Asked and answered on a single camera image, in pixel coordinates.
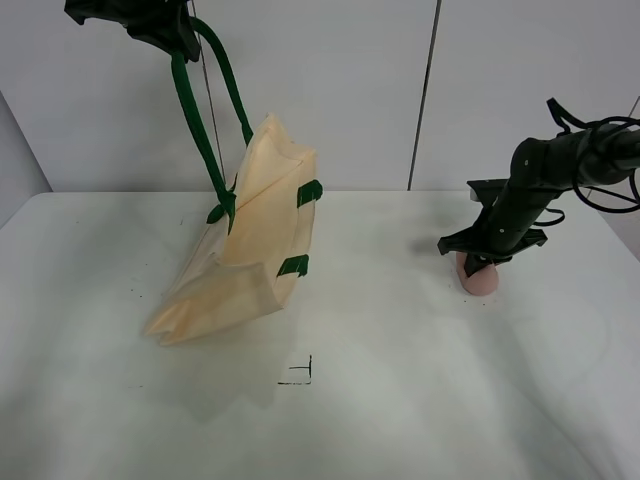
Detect cream linen bag green handles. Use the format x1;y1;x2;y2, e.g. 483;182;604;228
145;18;323;345

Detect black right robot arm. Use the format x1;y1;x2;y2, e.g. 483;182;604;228
437;119;639;276

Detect pink peach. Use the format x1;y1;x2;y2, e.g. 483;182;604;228
456;252;499;296

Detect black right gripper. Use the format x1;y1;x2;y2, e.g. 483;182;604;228
437;179;546;277

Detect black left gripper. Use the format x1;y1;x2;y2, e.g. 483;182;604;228
64;0;200;61

